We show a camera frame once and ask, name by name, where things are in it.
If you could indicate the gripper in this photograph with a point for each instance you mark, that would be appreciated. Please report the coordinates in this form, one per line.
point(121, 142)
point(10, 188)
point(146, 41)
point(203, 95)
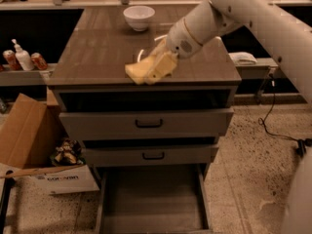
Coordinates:
point(179, 42)

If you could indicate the yellow sponge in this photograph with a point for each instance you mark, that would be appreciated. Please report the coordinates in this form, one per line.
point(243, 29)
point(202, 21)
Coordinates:
point(139, 71)

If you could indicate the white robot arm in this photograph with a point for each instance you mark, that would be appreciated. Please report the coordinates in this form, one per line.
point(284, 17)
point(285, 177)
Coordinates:
point(286, 39)

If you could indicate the grey drawer cabinet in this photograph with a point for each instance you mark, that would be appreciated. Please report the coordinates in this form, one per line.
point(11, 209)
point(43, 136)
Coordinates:
point(91, 77)

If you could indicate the top grey drawer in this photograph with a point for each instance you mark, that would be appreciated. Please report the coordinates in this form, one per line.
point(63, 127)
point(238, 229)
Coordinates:
point(144, 125)

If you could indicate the middle grey drawer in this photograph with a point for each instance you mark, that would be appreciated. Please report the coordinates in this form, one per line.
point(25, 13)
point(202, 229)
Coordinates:
point(150, 156)

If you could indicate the bottom open grey drawer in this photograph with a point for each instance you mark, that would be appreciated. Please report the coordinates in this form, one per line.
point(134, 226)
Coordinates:
point(168, 199)

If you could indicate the white ceramic bowl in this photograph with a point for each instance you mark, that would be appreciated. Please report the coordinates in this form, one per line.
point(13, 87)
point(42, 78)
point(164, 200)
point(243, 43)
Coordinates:
point(138, 18)

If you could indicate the folded white cloth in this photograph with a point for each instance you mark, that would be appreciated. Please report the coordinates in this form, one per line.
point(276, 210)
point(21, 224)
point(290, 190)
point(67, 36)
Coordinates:
point(243, 58)

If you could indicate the right red soda can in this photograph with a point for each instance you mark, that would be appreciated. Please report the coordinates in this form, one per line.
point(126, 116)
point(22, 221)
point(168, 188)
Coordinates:
point(39, 61)

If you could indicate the red soda can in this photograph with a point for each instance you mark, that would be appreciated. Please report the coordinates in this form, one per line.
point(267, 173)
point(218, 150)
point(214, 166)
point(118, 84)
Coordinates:
point(10, 58)
point(39, 61)

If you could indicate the snack bags in box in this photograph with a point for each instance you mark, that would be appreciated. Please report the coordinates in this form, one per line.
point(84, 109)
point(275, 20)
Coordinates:
point(68, 153)

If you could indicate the white pump bottle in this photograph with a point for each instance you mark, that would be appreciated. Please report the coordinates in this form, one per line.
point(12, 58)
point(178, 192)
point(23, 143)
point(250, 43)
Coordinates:
point(23, 57)

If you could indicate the cardboard box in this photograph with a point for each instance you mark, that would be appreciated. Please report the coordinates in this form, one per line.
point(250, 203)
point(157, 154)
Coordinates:
point(29, 138)

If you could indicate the left red soda can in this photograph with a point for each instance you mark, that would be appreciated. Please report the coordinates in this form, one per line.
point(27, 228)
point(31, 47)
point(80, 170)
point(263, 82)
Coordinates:
point(10, 58)

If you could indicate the black pole at left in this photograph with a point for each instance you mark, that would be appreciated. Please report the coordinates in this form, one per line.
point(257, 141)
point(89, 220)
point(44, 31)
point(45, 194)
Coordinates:
point(5, 197)

